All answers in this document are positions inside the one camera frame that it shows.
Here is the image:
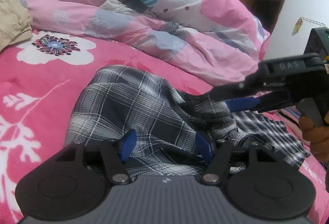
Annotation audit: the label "pink floral blanket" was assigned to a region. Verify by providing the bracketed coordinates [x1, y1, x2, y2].
[0, 29, 329, 224]

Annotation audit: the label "black white plaid pants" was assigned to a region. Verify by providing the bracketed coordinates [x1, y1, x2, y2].
[64, 65, 310, 181]

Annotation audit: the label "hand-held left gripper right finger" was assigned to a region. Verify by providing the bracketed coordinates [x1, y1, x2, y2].
[197, 132, 278, 185]

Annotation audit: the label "pink white cartoon quilt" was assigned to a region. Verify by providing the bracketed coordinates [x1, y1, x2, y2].
[152, 0, 271, 60]

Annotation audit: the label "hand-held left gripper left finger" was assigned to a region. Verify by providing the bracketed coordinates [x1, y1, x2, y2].
[53, 129, 137, 185]

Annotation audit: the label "folded beige pants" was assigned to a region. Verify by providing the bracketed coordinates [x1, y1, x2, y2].
[0, 0, 34, 52]

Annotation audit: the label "stack of folded clothes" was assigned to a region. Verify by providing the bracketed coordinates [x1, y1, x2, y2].
[276, 106, 313, 147]

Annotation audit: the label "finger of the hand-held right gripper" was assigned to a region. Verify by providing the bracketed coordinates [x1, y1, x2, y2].
[211, 76, 269, 102]
[226, 94, 292, 114]

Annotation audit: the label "pink grey flower quilt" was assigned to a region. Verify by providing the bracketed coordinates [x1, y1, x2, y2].
[26, 0, 265, 86]

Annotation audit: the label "wall hook rack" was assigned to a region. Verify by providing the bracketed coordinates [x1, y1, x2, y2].
[299, 17, 326, 27]

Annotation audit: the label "white knit cloth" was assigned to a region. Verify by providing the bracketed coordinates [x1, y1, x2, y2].
[100, 0, 155, 17]

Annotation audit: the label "person's right hand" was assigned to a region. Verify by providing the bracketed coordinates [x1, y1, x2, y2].
[298, 115, 329, 163]

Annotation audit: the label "hanging beige cloth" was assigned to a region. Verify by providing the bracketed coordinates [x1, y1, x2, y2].
[292, 18, 304, 36]

